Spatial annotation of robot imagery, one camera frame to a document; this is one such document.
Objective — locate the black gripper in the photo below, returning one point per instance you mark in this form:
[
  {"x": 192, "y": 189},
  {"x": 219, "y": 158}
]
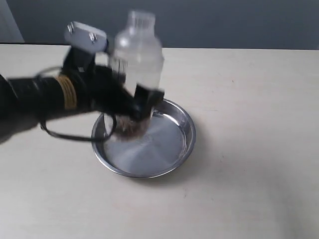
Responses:
[{"x": 96, "y": 88}]

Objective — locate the clear plastic shaker bottle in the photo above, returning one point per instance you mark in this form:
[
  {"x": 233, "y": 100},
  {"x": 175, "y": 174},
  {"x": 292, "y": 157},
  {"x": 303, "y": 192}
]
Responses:
[{"x": 137, "y": 59}]

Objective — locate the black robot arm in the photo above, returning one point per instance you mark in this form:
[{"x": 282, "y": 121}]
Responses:
[{"x": 32, "y": 101}]

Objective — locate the round stainless steel plate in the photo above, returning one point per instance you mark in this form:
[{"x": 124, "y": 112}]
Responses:
[{"x": 167, "y": 144}]

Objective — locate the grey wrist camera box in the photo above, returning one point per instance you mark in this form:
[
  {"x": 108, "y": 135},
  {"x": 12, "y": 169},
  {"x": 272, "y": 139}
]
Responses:
[{"x": 85, "y": 37}]

